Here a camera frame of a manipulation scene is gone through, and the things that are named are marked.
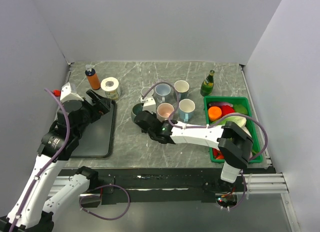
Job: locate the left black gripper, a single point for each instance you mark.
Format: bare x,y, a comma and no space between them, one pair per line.
102,106

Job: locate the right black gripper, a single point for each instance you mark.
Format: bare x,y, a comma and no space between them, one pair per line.
154,115

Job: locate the teal green mug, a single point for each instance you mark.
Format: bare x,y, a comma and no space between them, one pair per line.
137,108

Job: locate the pink mug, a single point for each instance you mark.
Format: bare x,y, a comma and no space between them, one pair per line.
164,111

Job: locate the dark slate blue mug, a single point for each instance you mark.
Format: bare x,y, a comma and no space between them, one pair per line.
146,92

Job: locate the small blue-grey mug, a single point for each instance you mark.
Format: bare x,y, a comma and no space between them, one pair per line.
162,92

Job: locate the light blue mug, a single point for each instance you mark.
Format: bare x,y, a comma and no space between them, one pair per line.
186,109

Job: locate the grey mug with cream inside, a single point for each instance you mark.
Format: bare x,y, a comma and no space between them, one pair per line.
182,87

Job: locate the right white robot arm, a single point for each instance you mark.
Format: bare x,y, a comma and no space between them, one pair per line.
234,143

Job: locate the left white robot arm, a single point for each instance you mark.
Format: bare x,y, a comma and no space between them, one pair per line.
34,210

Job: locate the orange soap dispenser bottle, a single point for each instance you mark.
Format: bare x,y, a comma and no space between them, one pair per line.
92,77

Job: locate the black serving tray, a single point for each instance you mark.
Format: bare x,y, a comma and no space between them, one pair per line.
97,139

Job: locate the orange plush carrot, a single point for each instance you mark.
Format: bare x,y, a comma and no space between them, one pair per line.
214,113

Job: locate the green glass bottle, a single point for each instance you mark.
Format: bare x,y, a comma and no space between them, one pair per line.
208,84

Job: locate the red plush chili pepper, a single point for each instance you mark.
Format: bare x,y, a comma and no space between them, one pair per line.
217,154

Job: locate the red plush vegetable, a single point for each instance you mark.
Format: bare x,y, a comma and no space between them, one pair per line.
226,109

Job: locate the dark green plush avocado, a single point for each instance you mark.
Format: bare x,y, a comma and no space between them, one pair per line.
239,108

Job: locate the green plush cabbage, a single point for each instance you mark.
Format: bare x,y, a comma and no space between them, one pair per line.
238,120

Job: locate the white plush radish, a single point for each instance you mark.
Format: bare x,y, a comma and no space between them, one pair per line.
246,131

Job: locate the green plastic basket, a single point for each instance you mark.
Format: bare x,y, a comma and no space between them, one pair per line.
210,101

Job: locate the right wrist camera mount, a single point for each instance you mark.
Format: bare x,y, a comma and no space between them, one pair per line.
148,104

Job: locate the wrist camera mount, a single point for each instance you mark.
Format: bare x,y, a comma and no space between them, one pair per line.
67,92
148,104

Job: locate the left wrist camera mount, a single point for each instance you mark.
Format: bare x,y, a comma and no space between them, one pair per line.
67,92

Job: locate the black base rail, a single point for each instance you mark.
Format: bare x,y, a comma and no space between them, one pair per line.
163,185

